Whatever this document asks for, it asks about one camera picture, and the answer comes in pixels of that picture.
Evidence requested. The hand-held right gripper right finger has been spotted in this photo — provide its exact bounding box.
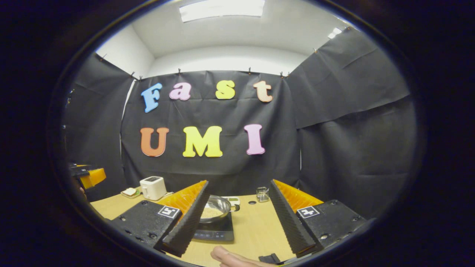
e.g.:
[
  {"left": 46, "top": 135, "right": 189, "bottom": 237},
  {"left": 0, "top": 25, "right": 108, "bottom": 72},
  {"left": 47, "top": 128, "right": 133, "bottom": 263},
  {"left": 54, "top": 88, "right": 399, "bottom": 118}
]
[{"left": 269, "top": 179, "right": 368, "bottom": 257}]

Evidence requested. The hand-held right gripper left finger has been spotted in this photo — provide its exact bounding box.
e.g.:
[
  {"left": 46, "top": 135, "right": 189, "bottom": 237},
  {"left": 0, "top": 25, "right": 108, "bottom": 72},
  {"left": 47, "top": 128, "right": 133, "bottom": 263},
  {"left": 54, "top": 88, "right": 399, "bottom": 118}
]
[{"left": 111, "top": 180, "right": 210, "bottom": 257}]

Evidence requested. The black induction cooktop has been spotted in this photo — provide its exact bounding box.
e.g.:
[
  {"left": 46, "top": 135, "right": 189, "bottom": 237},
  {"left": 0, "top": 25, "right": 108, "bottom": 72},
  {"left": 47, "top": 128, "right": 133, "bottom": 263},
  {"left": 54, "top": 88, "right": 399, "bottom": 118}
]
[{"left": 192, "top": 211, "right": 235, "bottom": 242}]

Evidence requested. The steel pot with black handle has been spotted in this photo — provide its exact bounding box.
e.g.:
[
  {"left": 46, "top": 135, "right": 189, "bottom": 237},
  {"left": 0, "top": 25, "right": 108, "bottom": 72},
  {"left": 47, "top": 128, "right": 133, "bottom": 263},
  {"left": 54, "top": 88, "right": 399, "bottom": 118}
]
[{"left": 199, "top": 195, "right": 241, "bottom": 224}]

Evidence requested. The white toaster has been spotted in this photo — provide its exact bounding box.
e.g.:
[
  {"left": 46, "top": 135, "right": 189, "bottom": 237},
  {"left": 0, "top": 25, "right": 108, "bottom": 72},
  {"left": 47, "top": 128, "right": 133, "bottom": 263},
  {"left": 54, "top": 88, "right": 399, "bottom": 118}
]
[{"left": 140, "top": 176, "right": 167, "bottom": 201}]

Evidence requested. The black backdrop cloth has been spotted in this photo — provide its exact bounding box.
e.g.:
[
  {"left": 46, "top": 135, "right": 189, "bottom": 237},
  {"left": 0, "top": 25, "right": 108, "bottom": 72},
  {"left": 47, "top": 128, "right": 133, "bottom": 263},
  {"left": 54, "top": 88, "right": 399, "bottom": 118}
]
[{"left": 63, "top": 28, "right": 418, "bottom": 219}]

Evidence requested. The large ceiling light panel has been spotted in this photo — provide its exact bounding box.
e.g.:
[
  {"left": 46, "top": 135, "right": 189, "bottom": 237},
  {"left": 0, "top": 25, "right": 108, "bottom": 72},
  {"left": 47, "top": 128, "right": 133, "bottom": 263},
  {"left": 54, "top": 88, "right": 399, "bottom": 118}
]
[{"left": 180, "top": 0, "right": 266, "bottom": 23}]

